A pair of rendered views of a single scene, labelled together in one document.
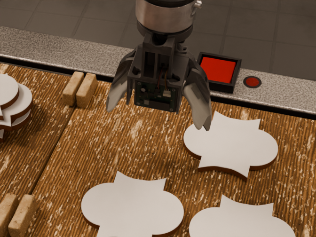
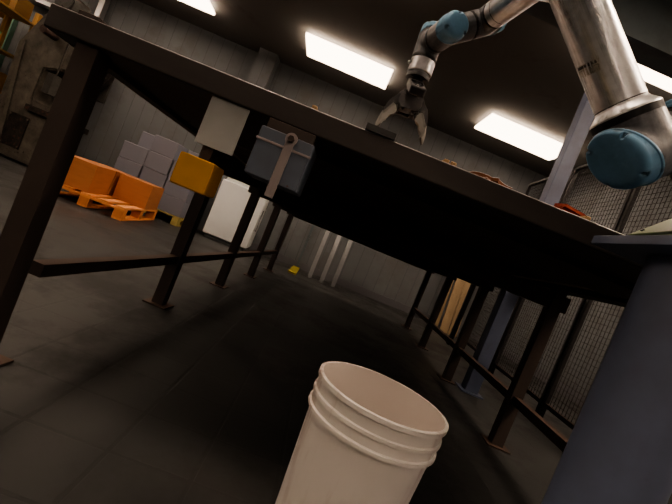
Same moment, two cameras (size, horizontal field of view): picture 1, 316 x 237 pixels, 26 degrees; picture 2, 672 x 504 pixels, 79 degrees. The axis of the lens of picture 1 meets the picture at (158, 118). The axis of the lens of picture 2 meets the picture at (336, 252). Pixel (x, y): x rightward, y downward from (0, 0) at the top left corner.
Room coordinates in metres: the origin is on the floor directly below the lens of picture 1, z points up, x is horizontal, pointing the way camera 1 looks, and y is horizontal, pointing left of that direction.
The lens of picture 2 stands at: (1.90, -0.35, 0.64)
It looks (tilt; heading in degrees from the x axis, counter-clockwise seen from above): 1 degrees down; 166
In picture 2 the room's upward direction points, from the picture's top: 22 degrees clockwise
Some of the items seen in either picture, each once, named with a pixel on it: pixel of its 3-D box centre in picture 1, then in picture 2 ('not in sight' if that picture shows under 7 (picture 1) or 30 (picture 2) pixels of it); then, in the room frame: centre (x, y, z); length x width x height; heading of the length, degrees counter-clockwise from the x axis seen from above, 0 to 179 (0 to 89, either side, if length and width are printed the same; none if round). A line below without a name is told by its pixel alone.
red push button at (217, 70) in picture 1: (216, 72); not in sight; (0.91, -0.10, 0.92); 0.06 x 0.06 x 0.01; 75
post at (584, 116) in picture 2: not in sight; (532, 239); (-0.67, 1.64, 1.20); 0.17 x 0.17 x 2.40; 75
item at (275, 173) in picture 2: not in sight; (280, 163); (0.86, -0.30, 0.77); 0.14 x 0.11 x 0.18; 75
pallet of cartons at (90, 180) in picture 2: not in sight; (112, 189); (-3.32, -1.76, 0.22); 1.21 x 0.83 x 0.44; 177
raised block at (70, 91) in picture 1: (74, 88); not in sight; (0.83, 0.14, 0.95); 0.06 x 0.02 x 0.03; 164
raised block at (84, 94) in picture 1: (86, 89); not in sight; (0.83, 0.12, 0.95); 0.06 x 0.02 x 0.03; 165
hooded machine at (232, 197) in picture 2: not in sight; (242, 203); (-4.45, -0.35, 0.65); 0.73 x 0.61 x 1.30; 78
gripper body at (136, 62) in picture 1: (161, 58); (411, 95); (0.69, 0.00, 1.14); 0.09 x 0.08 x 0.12; 168
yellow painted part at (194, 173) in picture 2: not in sight; (209, 146); (0.82, -0.47, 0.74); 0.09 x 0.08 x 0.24; 75
